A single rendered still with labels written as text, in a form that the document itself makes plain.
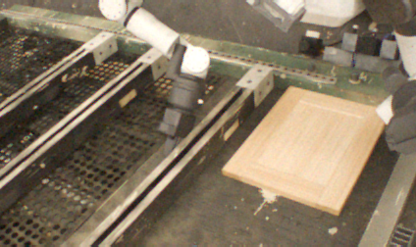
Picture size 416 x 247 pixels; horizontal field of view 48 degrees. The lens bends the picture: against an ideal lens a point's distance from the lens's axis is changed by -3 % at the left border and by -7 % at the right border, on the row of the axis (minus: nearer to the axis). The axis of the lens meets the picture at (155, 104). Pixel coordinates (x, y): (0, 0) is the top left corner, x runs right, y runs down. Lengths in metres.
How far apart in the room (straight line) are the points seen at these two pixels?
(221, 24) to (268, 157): 1.48
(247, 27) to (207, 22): 0.25
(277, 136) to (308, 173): 0.16
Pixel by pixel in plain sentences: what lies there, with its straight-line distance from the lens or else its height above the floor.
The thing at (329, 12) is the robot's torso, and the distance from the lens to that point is 1.03.
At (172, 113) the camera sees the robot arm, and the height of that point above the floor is 1.29.
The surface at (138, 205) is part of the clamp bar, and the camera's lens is 1.12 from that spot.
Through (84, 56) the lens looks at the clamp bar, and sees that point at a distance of 1.77.
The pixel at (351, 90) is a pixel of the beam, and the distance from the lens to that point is 1.45.
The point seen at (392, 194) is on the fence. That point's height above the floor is 1.18.
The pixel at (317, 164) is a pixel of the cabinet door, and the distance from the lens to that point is 1.25.
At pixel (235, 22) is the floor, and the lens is 2.61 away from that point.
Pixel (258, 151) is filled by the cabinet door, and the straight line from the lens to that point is 1.28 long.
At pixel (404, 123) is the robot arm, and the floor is 1.59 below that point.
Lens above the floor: 2.30
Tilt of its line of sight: 53 degrees down
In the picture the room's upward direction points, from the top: 96 degrees counter-clockwise
